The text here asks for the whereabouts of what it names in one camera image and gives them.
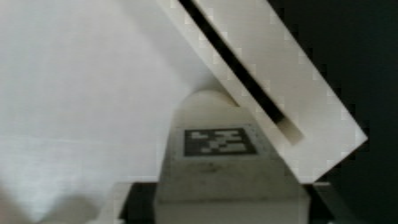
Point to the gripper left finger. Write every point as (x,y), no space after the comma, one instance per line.
(136,212)

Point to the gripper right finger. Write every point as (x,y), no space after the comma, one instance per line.
(328,211)

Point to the white table leg with tag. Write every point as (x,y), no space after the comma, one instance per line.
(225,181)

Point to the white square tabletop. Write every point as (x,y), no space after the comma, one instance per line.
(97,70)

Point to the white U-shaped obstacle fence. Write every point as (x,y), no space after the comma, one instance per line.
(284,91)

